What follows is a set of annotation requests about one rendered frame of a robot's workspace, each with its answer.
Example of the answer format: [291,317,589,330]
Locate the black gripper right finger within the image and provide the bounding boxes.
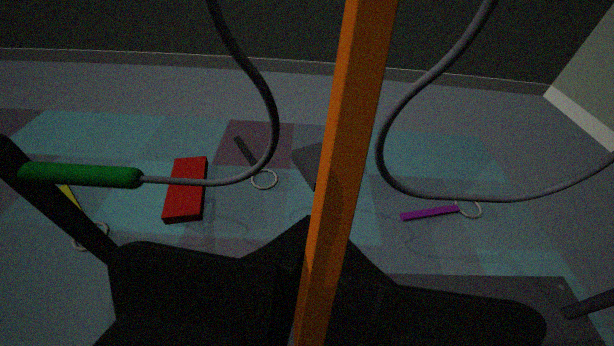
[324,240,547,346]

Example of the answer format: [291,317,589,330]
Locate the orange-brown long handle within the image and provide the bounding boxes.
[294,0,400,346]

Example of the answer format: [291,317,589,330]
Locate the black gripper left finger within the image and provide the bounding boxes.
[107,215,311,346]

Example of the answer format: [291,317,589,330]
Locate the grey loop with yellow flat handle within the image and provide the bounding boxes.
[58,184,110,252]

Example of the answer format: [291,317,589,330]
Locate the red rectangular block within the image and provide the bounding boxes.
[161,156,208,225]

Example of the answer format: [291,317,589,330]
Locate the purple bar with grey loop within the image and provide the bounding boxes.
[400,200,483,221]

